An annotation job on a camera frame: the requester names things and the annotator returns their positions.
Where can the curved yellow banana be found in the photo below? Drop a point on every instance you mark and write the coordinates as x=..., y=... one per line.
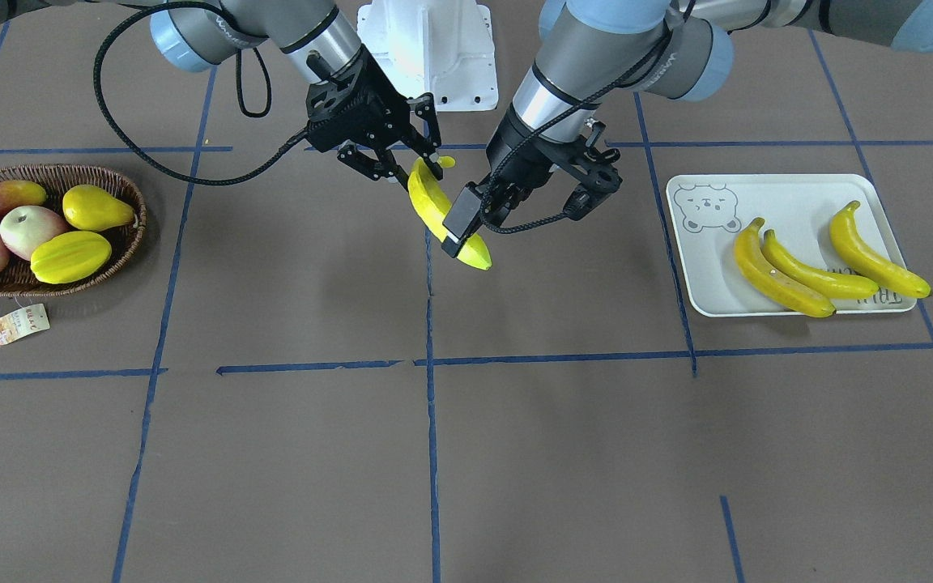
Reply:
x=831, y=284

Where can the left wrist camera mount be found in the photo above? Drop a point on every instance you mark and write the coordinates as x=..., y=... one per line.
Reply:
x=594, y=170

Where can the brown wicker basket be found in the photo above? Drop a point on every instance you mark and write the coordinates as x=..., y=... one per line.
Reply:
x=18, y=280

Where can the white bear print tray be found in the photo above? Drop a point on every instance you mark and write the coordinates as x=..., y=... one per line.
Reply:
x=708, y=211

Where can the yellow pear lower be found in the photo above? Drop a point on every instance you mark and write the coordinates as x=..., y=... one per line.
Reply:
x=87, y=207

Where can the dull yellow banana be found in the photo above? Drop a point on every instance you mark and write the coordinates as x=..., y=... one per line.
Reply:
x=770, y=281

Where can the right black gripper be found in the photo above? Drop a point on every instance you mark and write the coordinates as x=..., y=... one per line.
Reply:
x=386, y=108

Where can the white metal base plate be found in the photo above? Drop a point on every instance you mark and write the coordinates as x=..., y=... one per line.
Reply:
x=444, y=48

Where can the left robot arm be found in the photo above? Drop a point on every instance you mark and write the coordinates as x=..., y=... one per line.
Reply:
x=681, y=50

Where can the yellow pear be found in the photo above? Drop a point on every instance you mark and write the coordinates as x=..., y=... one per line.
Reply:
x=70, y=257
x=87, y=207

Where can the yellow banana with dark tip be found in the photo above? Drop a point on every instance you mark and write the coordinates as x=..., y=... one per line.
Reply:
x=861, y=257

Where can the yellow pear upper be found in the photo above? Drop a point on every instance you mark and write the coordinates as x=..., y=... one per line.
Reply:
x=70, y=257

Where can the bright yellow banana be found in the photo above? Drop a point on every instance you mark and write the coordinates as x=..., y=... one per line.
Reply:
x=432, y=206

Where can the pale green apple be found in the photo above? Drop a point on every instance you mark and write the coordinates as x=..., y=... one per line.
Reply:
x=25, y=228

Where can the small paper tag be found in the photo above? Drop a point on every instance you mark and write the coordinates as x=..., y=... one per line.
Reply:
x=23, y=322

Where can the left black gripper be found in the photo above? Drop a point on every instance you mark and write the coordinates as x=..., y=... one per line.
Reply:
x=517, y=159

